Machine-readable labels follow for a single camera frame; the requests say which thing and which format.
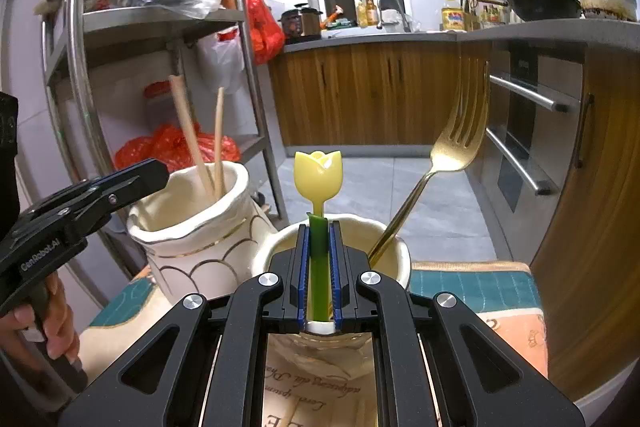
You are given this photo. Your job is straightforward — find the white plastic bag hanging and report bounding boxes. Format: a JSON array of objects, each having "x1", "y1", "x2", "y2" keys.
[{"x1": 196, "y1": 27, "x2": 245, "y2": 95}]

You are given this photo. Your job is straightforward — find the printed patterned table mat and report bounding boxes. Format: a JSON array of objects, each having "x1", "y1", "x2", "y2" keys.
[{"x1": 79, "y1": 261, "x2": 548, "y2": 426}]

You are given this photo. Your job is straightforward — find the grey countertop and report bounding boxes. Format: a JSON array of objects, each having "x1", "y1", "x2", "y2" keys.
[{"x1": 282, "y1": 18, "x2": 639, "y2": 54}]

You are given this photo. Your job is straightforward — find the yellow tulip green-handled utensil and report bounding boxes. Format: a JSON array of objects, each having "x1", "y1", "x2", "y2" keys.
[{"x1": 294, "y1": 150, "x2": 343, "y2": 322}]

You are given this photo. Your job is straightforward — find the gold metal fork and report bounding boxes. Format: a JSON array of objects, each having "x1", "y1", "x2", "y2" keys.
[{"x1": 368, "y1": 61, "x2": 489, "y2": 267}]

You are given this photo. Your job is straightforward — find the red plastic bag hanging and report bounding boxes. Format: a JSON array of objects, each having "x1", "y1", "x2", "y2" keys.
[{"x1": 245, "y1": 0, "x2": 285, "y2": 65}]

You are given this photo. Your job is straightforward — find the yellow tin can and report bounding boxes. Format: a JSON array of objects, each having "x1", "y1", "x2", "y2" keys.
[{"x1": 442, "y1": 8, "x2": 465, "y2": 31}]

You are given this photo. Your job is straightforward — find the wooden chopstick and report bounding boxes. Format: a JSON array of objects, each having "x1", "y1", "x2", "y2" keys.
[
  {"x1": 214, "y1": 87, "x2": 226, "y2": 200},
  {"x1": 168, "y1": 75, "x2": 216, "y2": 204}
]

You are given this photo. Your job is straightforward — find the dark rice cooker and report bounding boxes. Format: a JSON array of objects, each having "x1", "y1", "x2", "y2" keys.
[{"x1": 280, "y1": 3, "x2": 321, "y2": 44}]

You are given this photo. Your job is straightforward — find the wooden base cabinets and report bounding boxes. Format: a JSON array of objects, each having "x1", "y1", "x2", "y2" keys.
[{"x1": 269, "y1": 41, "x2": 639, "y2": 399}]

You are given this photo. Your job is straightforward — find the person left hand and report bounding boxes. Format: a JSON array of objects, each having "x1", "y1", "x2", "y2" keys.
[{"x1": 1, "y1": 272, "x2": 79, "y2": 372}]

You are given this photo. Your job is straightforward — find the black wok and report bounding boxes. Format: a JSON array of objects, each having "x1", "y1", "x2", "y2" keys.
[{"x1": 509, "y1": 0, "x2": 582, "y2": 22}]

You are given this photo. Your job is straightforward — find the white ceramic double utensil holder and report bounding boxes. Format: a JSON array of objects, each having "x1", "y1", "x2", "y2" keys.
[{"x1": 126, "y1": 159, "x2": 412, "y2": 427}]

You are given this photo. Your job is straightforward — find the red plastic bag lower shelf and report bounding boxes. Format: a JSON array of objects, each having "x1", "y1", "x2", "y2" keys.
[{"x1": 114, "y1": 123, "x2": 241, "y2": 172}]

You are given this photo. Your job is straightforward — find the chrome sink faucet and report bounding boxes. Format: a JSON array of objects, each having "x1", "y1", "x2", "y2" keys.
[{"x1": 376, "y1": 0, "x2": 412, "y2": 32}]

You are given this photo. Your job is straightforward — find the stainless steel shelving rack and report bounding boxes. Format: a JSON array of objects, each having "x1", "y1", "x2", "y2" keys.
[{"x1": 24, "y1": 0, "x2": 289, "y2": 278}]

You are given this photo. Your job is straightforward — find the built-in steel oven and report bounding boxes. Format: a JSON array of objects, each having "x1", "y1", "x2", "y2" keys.
[{"x1": 480, "y1": 41, "x2": 584, "y2": 263}]

